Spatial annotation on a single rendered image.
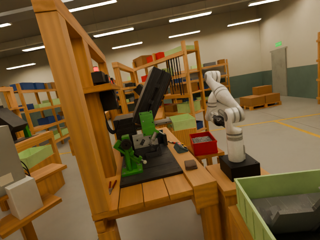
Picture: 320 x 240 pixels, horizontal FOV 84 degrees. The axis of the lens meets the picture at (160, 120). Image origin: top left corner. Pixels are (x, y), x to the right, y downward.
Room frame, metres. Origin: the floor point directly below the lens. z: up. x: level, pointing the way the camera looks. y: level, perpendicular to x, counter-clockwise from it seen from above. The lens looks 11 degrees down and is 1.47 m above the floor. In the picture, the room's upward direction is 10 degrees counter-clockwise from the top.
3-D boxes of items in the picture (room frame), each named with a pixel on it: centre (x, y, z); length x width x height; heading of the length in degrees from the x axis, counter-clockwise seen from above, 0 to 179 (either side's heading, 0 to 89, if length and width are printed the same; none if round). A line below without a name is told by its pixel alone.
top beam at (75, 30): (1.56, 0.48, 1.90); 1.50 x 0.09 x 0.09; 7
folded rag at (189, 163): (1.12, -0.15, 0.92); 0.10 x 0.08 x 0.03; 174
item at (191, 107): (4.99, -0.26, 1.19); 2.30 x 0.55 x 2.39; 36
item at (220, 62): (9.91, -2.49, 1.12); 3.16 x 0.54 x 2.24; 86
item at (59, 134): (6.33, 3.85, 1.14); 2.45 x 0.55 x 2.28; 176
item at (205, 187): (1.64, -0.09, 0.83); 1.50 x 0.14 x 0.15; 7
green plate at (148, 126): (1.54, 0.11, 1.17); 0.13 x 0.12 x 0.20; 7
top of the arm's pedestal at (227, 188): (1.03, -0.43, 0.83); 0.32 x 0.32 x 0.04; 2
